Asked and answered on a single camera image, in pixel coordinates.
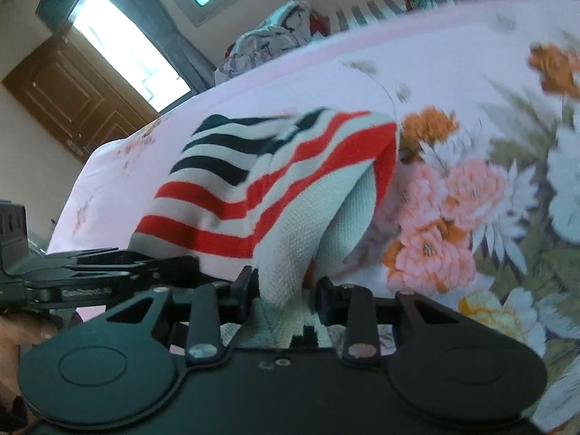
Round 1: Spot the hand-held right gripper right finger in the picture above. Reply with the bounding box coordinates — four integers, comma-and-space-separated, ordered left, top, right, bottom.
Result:
315, 276, 458, 367

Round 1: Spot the grey curtain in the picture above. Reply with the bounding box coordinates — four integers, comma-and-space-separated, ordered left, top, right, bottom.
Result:
106, 0, 219, 97

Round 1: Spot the person's left hand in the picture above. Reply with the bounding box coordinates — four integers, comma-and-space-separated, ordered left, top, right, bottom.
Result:
0, 312, 59, 343

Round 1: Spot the pink floral bed sheet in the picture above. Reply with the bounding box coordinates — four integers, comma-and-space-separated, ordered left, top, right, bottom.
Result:
47, 0, 580, 435

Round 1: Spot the crumpled grey cloth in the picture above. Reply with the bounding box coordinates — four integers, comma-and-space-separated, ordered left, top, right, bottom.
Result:
215, 1, 314, 86

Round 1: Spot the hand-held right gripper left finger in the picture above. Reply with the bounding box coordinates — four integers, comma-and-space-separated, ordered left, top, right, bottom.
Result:
105, 265, 260, 367

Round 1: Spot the grey white striped cloth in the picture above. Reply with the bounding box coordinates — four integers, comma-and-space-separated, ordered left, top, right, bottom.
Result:
327, 0, 409, 33

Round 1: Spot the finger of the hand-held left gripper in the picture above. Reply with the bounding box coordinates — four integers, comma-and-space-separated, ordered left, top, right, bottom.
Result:
45, 247, 148, 268
68, 256, 201, 287

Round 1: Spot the red black white striped sweater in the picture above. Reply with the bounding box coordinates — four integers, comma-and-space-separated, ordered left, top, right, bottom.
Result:
128, 107, 401, 349

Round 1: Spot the brown wooden door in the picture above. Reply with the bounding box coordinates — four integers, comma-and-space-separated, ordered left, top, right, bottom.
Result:
2, 26, 152, 163

